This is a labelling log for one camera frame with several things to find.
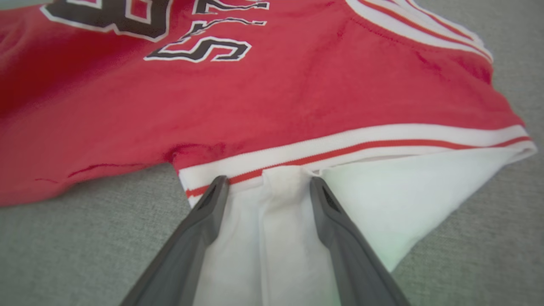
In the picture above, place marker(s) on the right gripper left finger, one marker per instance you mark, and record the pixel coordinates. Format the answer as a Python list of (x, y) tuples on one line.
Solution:
[(187, 250)]

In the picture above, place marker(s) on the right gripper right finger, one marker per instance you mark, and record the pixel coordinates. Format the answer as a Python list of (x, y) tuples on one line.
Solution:
[(352, 259)]

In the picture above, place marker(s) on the red white basketball jersey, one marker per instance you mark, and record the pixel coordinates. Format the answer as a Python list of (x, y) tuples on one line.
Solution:
[(297, 93)]

